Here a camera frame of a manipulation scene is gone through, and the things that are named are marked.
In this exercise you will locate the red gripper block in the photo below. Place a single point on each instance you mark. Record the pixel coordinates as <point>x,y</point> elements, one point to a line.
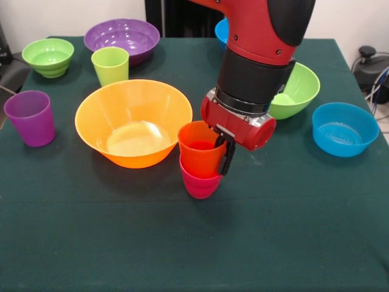
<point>240,127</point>

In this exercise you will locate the orange-red cup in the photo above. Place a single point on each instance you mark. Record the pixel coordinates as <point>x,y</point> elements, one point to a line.
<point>197,158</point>

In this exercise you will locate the pink cup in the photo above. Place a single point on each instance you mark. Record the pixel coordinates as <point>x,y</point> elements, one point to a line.
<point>200,188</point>

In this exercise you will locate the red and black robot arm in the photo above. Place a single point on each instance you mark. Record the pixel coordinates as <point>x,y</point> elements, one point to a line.
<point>258,30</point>

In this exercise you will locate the dark green tablecloth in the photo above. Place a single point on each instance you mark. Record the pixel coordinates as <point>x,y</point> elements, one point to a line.
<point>194,228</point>

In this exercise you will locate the large orange bowl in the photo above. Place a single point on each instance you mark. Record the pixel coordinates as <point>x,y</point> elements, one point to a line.
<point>133,121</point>

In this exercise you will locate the large green bowl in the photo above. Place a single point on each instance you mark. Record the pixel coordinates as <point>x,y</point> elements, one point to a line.
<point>304,88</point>

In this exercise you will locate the shallow blue bowl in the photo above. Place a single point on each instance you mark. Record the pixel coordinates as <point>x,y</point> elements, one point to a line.
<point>345,134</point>

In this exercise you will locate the deep blue bowl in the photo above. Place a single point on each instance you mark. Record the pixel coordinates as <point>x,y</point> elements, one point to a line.
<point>221,33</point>

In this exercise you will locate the green cup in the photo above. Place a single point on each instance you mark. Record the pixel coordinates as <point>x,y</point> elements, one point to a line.
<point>109,70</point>

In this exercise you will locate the purple bowl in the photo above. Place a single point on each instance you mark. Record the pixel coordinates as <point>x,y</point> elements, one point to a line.
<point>121,33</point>

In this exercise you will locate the purple cup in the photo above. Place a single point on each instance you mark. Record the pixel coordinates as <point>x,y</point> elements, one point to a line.
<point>32,121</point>

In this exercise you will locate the small ribbed green bowl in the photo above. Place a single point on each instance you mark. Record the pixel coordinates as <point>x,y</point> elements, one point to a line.
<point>48,64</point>

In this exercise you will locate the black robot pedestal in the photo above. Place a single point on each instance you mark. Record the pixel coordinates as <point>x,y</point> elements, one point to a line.
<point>173,18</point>

